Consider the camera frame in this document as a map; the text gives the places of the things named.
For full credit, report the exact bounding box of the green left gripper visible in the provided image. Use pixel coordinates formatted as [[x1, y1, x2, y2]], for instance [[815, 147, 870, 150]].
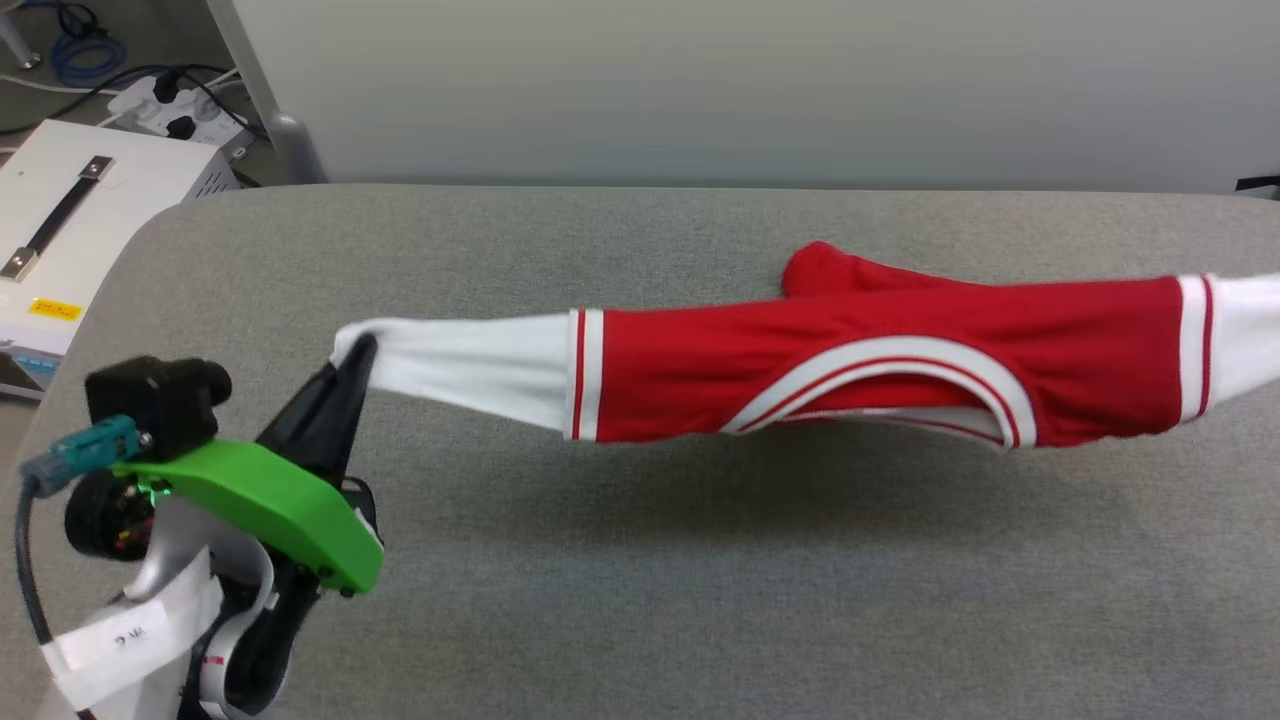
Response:
[[110, 338, 385, 598]]

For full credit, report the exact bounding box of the red and white basketball jersey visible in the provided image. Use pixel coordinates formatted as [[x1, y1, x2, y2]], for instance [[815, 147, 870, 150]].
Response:
[[330, 240, 1280, 453]]

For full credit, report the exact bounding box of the black left gripper motor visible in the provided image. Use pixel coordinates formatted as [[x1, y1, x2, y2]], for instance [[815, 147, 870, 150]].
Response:
[[65, 470, 156, 561]]

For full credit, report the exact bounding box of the white metal equipment box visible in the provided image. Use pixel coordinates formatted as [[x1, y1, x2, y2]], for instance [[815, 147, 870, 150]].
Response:
[[0, 120, 241, 401]]

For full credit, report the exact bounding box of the white power strip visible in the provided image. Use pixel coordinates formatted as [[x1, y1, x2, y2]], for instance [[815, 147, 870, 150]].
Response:
[[105, 75, 251, 146]]

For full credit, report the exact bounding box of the light grey partition screen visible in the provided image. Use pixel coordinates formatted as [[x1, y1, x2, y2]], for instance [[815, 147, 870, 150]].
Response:
[[205, 0, 1280, 196]]

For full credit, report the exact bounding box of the left teal-plug black cable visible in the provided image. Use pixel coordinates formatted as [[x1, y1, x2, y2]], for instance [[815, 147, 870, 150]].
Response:
[[14, 415, 143, 646]]

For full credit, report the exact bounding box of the grey partition foot post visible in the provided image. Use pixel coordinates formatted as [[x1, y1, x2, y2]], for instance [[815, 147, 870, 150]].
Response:
[[265, 112, 326, 184]]

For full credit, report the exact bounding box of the black box carry handle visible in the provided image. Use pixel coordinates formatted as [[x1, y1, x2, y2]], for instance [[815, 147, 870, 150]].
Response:
[[0, 155, 114, 281]]

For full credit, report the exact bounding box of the blue coiled cable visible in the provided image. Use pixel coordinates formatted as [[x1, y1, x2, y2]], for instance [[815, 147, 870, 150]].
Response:
[[50, 35, 126, 89]]

